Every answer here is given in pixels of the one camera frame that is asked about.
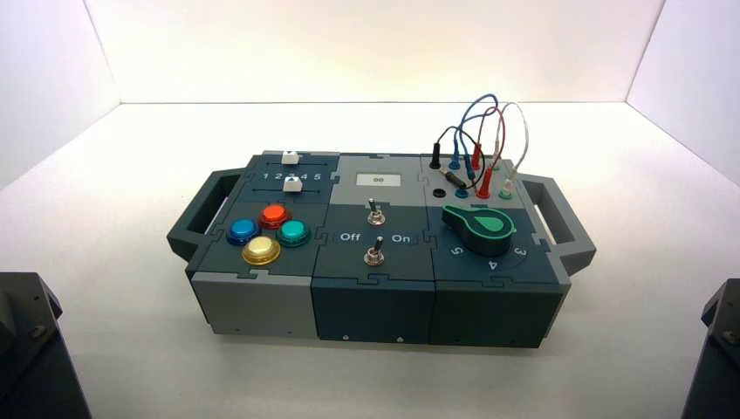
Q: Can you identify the small white display screen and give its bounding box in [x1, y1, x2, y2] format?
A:
[355, 172, 401, 189]

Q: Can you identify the green dome push button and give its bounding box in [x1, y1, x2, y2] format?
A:
[275, 219, 312, 249]

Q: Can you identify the green black rotary knob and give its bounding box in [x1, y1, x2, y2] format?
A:
[442, 204, 517, 258]

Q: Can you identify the black banana plug cable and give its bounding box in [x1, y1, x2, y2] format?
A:
[429, 126, 483, 191]

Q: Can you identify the grey modular task box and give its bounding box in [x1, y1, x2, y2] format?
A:
[166, 149, 598, 350]

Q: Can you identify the white banana plug cable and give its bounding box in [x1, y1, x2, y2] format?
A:
[493, 102, 530, 196]

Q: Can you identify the red banana plug cable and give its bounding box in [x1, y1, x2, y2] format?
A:
[470, 106, 506, 200]

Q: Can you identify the blue dome push button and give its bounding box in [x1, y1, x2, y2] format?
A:
[226, 218, 262, 247]

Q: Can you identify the blue banana plug cable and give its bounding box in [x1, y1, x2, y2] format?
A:
[449, 93, 502, 182]

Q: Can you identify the yellow dome push button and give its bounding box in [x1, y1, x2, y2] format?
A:
[241, 236, 282, 267]

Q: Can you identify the orange dome push button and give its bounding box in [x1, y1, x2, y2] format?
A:
[257, 203, 292, 230]

